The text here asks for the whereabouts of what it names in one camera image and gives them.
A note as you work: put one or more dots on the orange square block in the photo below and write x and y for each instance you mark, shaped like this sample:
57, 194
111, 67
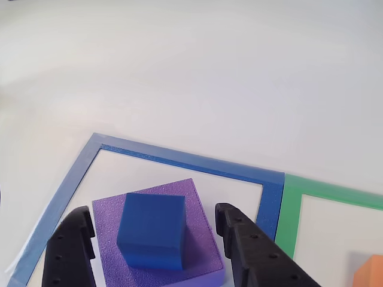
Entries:
371, 272

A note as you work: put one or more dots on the purple square block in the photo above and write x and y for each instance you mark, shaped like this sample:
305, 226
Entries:
203, 239

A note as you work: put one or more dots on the small blue cube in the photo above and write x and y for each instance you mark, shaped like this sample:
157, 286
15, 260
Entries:
152, 227

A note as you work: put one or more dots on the blue square frame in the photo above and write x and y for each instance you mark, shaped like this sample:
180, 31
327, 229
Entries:
74, 185

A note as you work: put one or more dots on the green square frame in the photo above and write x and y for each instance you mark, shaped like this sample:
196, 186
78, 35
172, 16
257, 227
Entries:
288, 209

